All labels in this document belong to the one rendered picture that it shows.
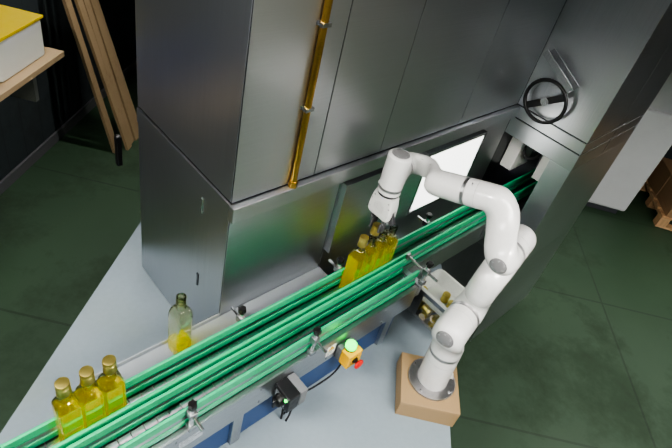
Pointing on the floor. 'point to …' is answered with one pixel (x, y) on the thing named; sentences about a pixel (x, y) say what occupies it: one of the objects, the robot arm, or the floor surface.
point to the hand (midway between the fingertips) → (377, 224)
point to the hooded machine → (637, 155)
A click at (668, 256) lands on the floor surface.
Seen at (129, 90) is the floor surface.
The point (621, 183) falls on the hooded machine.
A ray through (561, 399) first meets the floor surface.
